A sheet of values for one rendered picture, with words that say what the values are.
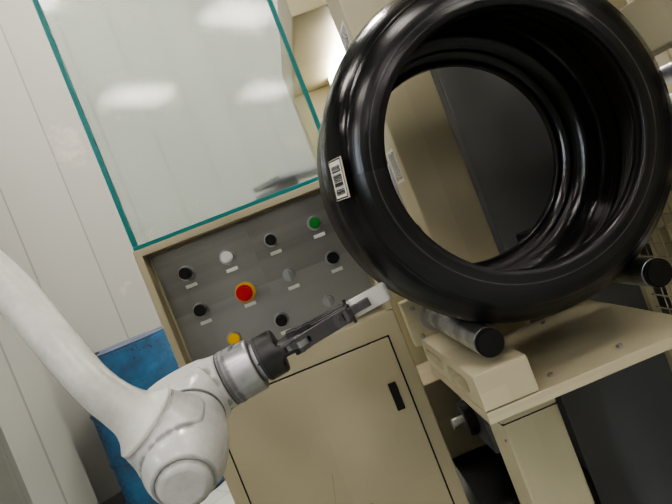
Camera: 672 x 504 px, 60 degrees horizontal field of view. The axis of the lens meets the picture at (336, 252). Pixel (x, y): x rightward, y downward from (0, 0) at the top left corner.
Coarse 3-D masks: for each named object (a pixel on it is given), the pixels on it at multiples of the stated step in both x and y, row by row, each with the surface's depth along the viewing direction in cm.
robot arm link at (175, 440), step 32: (0, 256) 82; (0, 288) 79; (32, 288) 81; (32, 320) 77; (64, 320) 79; (64, 352) 75; (64, 384) 74; (96, 384) 74; (128, 384) 76; (96, 416) 74; (128, 416) 73; (160, 416) 73; (192, 416) 75; (224, 416) 82; (128, 448) 73; (160, 448) 71; (192, 448) 71; (224, 448) 76; (160, 480) 69; (192, 480) 70
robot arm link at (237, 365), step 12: (228, 348) 92; (240, 348) 91; (216, 360) 91; (228, 360) 90; (240, 360) 90; (252, 360) 90; (228, 372) 89; (240, 372) 89; (252, 372) 89; (228, 384) 89; (240, 384) 89; (252, 384) 90; (264, 384) 91; (240, 396) 90; (252, 396) 92
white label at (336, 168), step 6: (330, 162) 85; (336, 162) 84; (330, 168) 86; (336, 168) 84; (342, 168) 83; (336, 174) 85; (342, 174) 83; (336, 180) 85; (342, 180) 83; (336, 186) 85; (342, 186) 84; (336, 192) 86; (342, 192) 84; (348, 192) 83; (336, 198) 86; (342, 198) 85
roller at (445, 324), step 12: (432, 312) 114; (432, 324) 113; (444, 324) 103; (456, 324) 97; (468, 324) 92; (480, 324) 89; (456, 336) 96; (468, 336) 89; (480, 336) 86; (492, 336) 86; (480, 348) 86; (492, 348) 86
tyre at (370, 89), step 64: (448, 0) 84; (512, 0) 84; (576, 0) 85; (384, 64) 83; (448, 64) 112; (512, 64) 112; (576, 64) 106; (640, 64) 86; (320, 128) 96; (576, 128) 112; (640, 128) 86; (384, 192) 83; (576, 192) 112; (640, 192) 86; (384, 256) 86; (448, 256) 84; (512, 256) 112; (576, 256) 85; (512, 320) 89
